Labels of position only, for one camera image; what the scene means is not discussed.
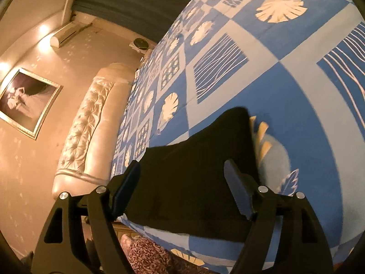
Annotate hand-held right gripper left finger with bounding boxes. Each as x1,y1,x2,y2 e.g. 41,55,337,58
30,160,141,274

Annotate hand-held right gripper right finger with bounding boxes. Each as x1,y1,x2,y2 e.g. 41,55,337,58
224,159,335,274

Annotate black pants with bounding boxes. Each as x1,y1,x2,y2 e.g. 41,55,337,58
124,107,261,243

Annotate pink maroon swirl cushion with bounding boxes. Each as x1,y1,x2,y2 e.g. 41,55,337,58
120,232,217,274

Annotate cream tufted headboard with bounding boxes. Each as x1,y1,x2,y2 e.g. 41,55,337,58
53,63,140,203

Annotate blue leaf print bedsheet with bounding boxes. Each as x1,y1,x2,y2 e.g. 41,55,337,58
110,0,365,274

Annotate round black device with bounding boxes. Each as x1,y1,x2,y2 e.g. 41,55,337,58
130,37,151,55

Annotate white air conditioner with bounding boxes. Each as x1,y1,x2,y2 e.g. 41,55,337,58
50,21,93,48

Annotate dark green curtain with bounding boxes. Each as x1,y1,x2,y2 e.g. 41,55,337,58
71,0,211,49

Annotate framed wall picture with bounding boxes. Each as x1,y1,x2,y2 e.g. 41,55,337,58
0,68,64,140

